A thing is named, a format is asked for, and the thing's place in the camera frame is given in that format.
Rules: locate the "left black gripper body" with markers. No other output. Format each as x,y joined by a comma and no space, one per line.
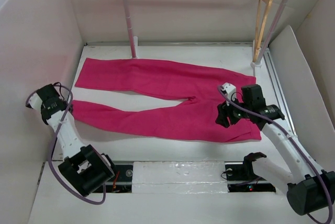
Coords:
71,105

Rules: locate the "white foam block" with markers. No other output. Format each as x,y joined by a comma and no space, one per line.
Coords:
198,177

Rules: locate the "wooden clothes hanger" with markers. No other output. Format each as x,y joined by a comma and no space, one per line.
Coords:
263,10

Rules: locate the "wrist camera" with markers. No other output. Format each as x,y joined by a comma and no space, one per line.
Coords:
229,91
34,102

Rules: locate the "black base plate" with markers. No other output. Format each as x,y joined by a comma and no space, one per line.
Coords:
239,180
122,182

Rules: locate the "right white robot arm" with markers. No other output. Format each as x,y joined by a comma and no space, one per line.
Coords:
307,185

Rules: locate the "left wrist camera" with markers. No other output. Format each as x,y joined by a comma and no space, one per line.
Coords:
34,102

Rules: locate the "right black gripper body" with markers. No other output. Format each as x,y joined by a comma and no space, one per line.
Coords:
240,112

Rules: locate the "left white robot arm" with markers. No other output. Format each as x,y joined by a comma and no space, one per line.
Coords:
83,167

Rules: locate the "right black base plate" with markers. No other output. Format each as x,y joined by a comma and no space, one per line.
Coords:
239,180

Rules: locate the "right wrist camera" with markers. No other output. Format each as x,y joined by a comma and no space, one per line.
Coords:
229,91

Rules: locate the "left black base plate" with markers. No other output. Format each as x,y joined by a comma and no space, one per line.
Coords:
122,182

